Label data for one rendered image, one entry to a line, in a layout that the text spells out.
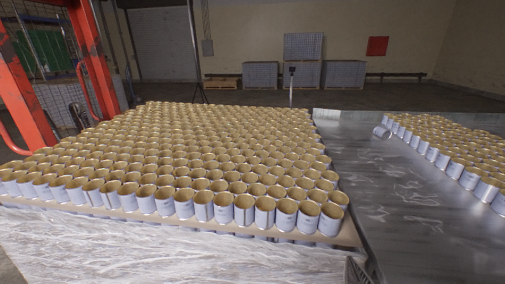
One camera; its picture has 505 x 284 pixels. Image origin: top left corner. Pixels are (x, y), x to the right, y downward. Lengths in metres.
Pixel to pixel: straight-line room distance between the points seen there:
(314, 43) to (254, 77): 2.55
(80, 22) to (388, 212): 2.09
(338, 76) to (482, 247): 7.61
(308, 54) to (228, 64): 3.90
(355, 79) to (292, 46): 2.74
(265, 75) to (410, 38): 6.31
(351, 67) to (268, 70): 3.08
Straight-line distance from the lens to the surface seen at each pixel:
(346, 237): 0.75
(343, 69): 8.29
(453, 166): 1.27
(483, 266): 0.92
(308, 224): 0.68
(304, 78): 8.06
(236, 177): 0.81
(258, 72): 7.95
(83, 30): 1.92
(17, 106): 1.55
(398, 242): 0.84
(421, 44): 11.25
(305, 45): 7.94
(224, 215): 0.69
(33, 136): 1.59
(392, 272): 0.76
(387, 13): 10.54
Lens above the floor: 1.66
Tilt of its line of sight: 23 degrees down
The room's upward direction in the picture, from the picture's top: 1 degrees counter-clockwise
